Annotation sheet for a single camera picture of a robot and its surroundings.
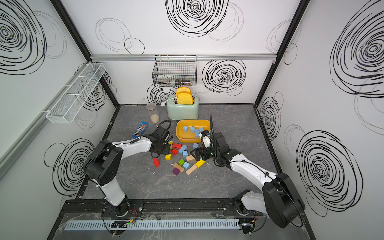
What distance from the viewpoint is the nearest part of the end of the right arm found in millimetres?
624

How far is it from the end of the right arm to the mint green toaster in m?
0.36

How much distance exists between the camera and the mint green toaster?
3.34ft
